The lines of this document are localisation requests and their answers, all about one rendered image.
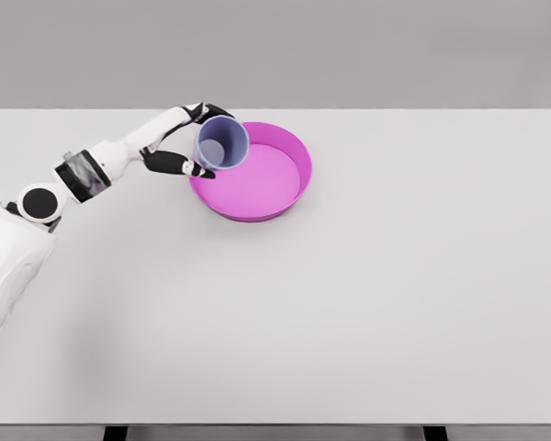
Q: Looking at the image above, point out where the lavender cup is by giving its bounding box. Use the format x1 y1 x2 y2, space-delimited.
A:
192 115 251 173

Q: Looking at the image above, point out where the magenta round plate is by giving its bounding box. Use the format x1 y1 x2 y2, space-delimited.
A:
188 121 313 224

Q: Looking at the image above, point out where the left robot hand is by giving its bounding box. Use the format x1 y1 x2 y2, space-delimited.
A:
123 101 235 180

